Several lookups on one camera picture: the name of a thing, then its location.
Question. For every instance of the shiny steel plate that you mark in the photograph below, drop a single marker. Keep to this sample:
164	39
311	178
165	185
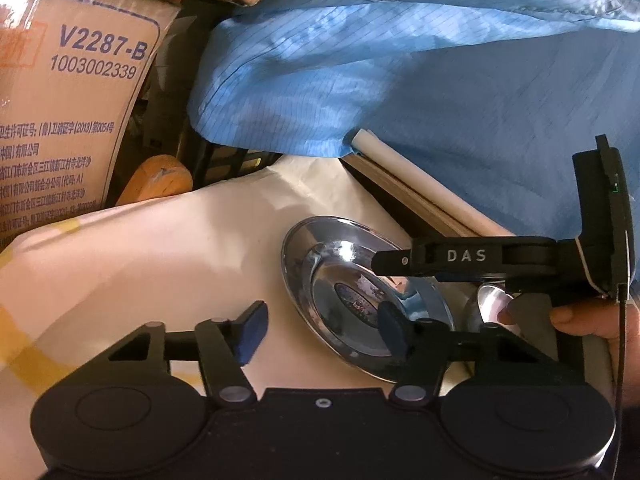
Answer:
325	280

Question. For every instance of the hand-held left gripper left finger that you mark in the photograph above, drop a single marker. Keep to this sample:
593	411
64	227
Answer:
252	330

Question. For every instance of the person's right hand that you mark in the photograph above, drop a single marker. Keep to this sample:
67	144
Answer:
585	321

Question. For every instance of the orange wooden piece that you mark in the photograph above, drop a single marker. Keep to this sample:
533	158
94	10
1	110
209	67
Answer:
160	175

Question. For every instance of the black plastic crate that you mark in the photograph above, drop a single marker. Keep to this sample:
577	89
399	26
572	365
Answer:
225	160

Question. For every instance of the light blue work coat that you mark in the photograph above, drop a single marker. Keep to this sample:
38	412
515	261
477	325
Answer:
400	60

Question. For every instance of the printed cardboard box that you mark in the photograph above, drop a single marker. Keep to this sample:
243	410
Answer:
75	110

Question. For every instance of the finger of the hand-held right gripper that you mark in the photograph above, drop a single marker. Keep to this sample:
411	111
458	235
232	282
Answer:
392	262

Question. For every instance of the white rolled stick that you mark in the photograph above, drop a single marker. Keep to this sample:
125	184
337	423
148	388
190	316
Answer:
400	165

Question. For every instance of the small shiny metal dish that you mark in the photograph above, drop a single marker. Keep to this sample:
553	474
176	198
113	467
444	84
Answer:
490	300

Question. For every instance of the wooden board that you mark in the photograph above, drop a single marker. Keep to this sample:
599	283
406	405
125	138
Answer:
400	195

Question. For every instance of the white table cloth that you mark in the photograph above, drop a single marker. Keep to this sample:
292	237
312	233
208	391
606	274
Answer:
175	260

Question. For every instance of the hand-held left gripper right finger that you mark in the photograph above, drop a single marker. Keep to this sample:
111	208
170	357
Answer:
392	332

